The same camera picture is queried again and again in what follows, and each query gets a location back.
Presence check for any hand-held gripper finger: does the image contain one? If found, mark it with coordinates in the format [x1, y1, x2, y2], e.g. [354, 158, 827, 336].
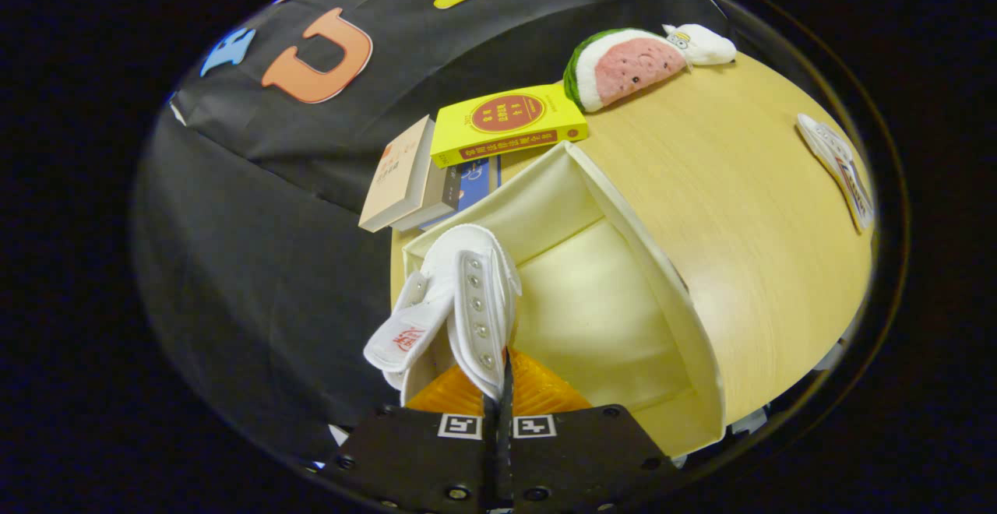
[498, 347, 678, 514]
[319, 364, 499, 514]

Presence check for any white shoe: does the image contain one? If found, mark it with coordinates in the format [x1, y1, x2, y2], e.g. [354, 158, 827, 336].
[796, 113, 875, 233]
[363, 224, 523, 402]

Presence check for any cream fabric storage box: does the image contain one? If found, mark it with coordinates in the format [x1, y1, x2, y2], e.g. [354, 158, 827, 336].
[389, 140, 727, 459]

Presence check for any grey book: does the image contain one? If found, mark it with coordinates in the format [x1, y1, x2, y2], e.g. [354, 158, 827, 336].
[389, 140, 462, 232]

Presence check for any blue book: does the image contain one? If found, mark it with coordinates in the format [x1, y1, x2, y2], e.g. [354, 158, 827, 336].
[421, 154, 502, 231]

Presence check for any beige book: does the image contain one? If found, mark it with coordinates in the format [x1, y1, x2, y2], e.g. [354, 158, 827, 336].
[358, 114, 437, 233]

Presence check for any yellow book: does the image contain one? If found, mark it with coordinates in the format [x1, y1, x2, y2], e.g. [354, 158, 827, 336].
[430, 82, 589, 169]

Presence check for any watermelon slice plush toy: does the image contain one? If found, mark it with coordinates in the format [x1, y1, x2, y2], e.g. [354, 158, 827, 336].
[562, 28, 690, 114]

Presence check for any white plush toy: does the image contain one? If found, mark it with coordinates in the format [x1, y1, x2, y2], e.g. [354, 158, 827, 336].
[662, 23, 737, 67]

